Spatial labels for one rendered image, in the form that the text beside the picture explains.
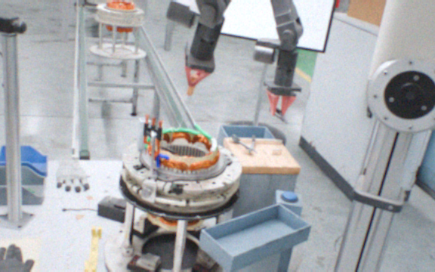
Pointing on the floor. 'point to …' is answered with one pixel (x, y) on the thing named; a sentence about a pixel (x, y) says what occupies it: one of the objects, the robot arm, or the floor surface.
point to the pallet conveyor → (82, 146)
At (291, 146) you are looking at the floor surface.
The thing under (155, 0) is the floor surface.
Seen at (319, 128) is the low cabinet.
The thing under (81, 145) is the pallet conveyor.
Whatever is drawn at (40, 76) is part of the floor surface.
